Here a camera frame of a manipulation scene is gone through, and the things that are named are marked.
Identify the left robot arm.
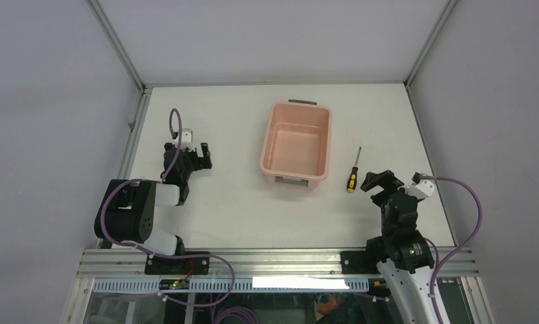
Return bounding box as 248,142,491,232
94,142,212,256

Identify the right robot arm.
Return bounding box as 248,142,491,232
361,170,449,323

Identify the pink plastic bin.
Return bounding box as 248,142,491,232
259,99,333,190

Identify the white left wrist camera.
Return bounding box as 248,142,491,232
178,129,196,152

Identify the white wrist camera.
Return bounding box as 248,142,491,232
404,172,436,200
178,129,196,152

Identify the yellow black handled screwdriver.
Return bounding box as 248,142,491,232
346,147,361,193

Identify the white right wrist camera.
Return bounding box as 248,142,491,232
404,172,436,200

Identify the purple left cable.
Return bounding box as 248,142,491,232
99,108,236,308

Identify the purple cable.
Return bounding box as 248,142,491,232
412,175,484,324
99,108,236,308

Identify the aluminium left frame post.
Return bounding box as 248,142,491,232
86,0,146,92

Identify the aluminium frame post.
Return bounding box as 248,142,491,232
86,0,146,92
404,0,458,90

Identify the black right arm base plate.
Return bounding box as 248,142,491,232
340,250,380,275

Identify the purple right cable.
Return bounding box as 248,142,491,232
412,175,484,324

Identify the aluminium front rail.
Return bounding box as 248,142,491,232
76,248,480,279

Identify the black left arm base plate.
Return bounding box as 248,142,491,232
144,251,210,275

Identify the grey slotted cable duct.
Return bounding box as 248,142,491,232
93,277,372,294

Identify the aluminium right frame post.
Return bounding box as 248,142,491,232
404,0,458,90

